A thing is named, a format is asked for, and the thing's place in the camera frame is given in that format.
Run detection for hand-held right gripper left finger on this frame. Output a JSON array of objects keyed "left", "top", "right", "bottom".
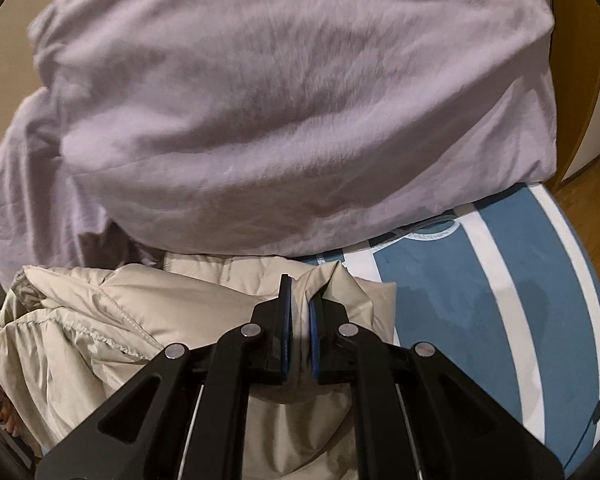
[{"left": 35, "top": 274, "right": 296, "bottom": 480}]

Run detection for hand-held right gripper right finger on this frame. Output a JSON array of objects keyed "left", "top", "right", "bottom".
[{"left": 309, "top": 290, "right": 565, "bottom": 480}]

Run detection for beige padded jacket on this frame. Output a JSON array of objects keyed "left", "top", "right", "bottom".
[{"left": 0, "top": 252, "right": 398, "bottom": 480}]

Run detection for blue white striped bed sheet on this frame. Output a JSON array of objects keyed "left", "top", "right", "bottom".
[{"left": 295, "top": 182, "right": 600, "bottom": 480}]

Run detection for person's bare foot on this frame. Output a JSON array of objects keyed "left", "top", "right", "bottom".
[{"left": 0, "top": 392, "right": 23, "bottom": 438}]

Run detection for wooden furniture frame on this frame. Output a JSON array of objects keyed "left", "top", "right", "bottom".
[{"left": 547, "top": 0, "right": 600, "bottom": 188}]

